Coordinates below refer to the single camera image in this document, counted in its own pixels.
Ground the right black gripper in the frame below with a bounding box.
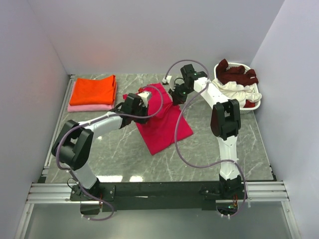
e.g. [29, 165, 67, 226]
[168, 83, 192, 106]

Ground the crimson pink t shirt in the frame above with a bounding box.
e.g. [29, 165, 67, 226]
[136, 83, 181, 155]

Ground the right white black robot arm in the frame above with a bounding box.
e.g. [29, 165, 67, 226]
[162, 64, 244, 199]

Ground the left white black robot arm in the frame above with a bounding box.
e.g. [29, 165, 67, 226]
[51, 91, 152, 200]

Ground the folded orange t shirt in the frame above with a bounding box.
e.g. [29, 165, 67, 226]
[69, 75, 117, 106]

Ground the dark maroon garment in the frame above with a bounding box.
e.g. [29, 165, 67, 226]
[215, 59, 259, 86]

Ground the folded light pink t shirt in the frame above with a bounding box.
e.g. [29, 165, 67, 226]
[67, 84, 115, 112]

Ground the red garment in basket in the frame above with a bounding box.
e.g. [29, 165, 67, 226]
[244, 100, 256, 108]

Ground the white crumpled garment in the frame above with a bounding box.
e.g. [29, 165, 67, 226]
[212, 79, 262, 108]

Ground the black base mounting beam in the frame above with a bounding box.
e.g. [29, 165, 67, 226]
[70, 181, 247, 215]

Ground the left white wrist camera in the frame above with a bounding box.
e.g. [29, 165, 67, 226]
[138, 91, 152, 106]

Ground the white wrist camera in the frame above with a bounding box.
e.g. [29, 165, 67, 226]
[138, 91, 152, 106]
[161, 75, 172, 85]

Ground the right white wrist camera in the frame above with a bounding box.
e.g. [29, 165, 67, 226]
[161, 75, 172, 85]

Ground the aluminium frame rail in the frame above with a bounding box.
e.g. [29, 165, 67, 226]
[13, 74, 291, 239]

